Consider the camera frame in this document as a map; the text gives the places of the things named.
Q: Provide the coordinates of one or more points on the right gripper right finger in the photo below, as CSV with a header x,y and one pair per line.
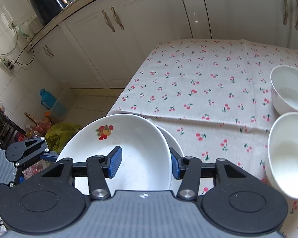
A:
x,y
189,172

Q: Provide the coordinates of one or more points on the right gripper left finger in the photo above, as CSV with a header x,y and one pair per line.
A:
x,y
100,167

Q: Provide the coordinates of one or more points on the large white fruit-print plate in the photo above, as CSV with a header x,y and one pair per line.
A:
x,y
172,143

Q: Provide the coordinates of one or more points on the white floral bowl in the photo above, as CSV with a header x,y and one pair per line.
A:
x,y
282,164

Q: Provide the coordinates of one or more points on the white kitchen base cabinets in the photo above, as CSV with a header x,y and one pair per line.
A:
x,y
102,43

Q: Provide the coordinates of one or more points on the yellow plastic bag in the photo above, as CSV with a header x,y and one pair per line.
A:
x,y
60,134

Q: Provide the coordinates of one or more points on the cherry print tablecloth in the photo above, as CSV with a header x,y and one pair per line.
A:
x,y
213,96

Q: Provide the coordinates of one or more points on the blue thermos jug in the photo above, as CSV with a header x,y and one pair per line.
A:
x,y
47,99

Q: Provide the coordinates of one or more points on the white power strip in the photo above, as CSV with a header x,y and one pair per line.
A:
x,y
5,62

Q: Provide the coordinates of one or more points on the black air fryer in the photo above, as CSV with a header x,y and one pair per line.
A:
x,y
47,10

